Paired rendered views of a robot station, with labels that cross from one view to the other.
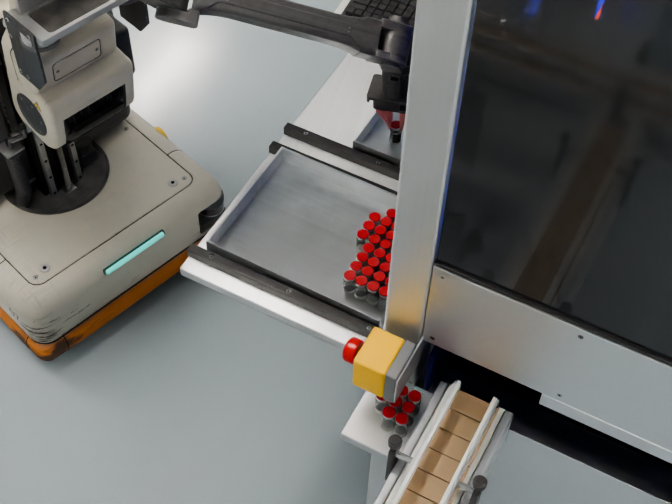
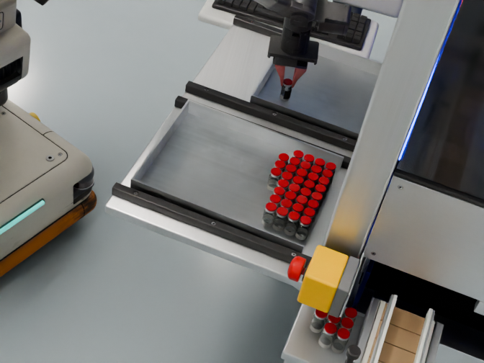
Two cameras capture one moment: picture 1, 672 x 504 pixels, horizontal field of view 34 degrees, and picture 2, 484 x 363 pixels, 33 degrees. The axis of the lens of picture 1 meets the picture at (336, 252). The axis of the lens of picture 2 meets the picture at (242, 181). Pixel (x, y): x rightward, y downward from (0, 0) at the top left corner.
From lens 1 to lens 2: 0.50 m
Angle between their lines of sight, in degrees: 12
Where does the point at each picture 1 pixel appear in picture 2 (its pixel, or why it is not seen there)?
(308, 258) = (225, 195)
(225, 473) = not seen: outside the picture
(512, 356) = (457, 264)
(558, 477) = not seen: outside the picture
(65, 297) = not seen: outside the picture
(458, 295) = (413, 204)
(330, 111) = (223, 73)
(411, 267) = (368, 178)
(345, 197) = (249, 143)
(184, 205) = (61, 177)
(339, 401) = (204, 348)
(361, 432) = (302, 350)
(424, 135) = (418, 29)
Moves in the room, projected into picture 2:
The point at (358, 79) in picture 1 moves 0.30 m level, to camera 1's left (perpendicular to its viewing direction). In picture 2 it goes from (243, 49) to (111, 42)
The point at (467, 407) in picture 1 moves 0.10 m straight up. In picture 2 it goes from (401, 320) to (419, 284)
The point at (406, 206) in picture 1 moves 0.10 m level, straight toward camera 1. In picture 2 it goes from (379, 112) to (387, 163)
